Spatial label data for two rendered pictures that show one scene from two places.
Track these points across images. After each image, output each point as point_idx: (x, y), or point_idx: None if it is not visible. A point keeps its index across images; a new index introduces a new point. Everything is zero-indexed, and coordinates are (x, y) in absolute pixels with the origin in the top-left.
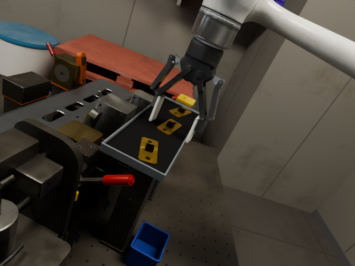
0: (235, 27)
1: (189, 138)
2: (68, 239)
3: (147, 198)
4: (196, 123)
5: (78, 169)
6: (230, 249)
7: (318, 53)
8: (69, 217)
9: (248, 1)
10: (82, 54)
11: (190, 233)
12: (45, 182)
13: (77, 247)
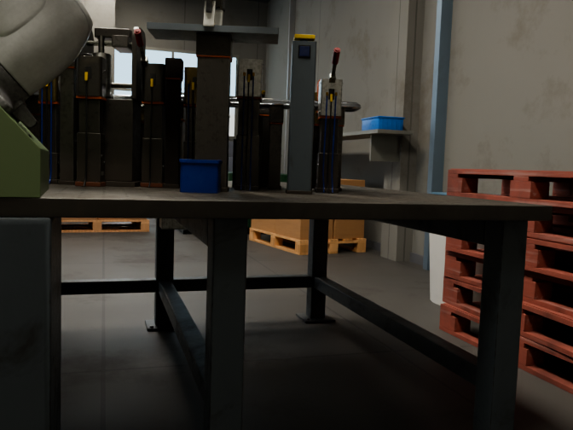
0: None
1: (204, 20)
2: (167, 158)
3: (218, 122)
4: (205, 5)
5: (133, 38)
6: (277, 200)
7: None
8: (135, 83)
9: None
10: (320, 79)
11: (266, 196)
12: (113, 36)
13: None
